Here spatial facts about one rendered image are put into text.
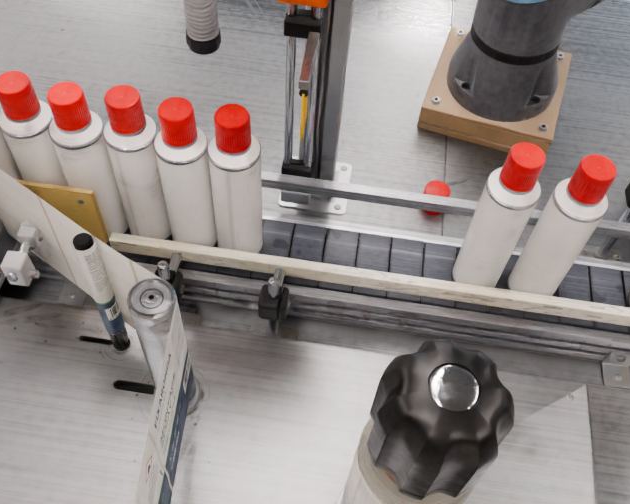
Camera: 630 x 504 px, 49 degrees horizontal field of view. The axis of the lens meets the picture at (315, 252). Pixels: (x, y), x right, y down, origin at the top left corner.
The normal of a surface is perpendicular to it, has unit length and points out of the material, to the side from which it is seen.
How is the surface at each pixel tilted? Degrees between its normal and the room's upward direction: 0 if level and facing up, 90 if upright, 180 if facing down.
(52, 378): 0
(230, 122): 2
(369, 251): 0
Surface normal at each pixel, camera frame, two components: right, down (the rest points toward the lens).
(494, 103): -0.28, 0.60
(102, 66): 0.05, -0.57
